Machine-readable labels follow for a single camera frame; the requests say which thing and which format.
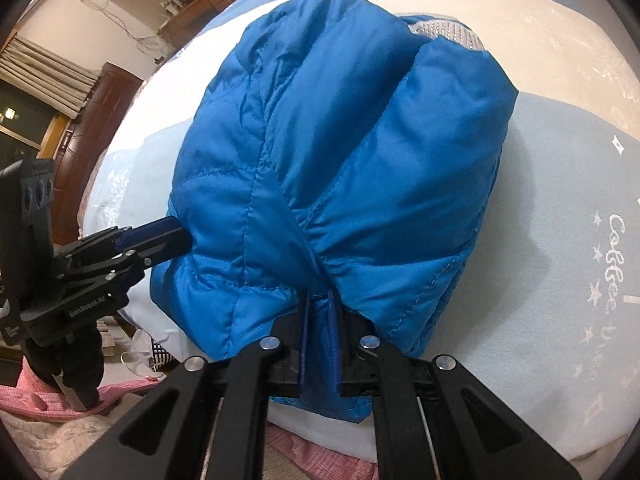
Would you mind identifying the beige curtain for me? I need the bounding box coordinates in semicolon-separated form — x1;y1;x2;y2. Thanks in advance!
0;35;103;122

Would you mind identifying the person's left hand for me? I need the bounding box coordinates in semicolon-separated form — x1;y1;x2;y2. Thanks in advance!
24;324;107;410

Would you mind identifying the wooden desk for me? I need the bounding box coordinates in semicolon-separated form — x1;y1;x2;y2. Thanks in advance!
159;0;246;47

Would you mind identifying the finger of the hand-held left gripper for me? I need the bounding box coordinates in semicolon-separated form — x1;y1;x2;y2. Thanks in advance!
64;252;153;290
72;216;192;262

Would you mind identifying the dark window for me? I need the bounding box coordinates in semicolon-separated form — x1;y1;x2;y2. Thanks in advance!
0;79;57;162

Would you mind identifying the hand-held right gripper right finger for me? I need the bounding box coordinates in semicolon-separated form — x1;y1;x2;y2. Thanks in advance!
327;290;583;480

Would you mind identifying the white cable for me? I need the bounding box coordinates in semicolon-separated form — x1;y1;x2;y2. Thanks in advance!
119;349;167;378

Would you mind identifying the blue puffer jacket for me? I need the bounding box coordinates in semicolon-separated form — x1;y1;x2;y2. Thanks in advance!
149;0;519;423

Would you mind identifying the striped cloth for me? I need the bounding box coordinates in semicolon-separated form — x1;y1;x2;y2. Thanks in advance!
149;339;177;367

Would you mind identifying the blue and white bed blanket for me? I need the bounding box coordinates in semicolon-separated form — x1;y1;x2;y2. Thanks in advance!
75;0;640;480

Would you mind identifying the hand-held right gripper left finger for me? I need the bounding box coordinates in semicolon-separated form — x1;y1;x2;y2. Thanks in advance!
60;287;322;480

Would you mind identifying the pink floral quilt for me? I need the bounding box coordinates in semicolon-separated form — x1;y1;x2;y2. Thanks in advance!
0;357;381;480

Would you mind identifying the white knit blanket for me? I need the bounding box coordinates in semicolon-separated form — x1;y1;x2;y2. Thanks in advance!
0;407;113;480

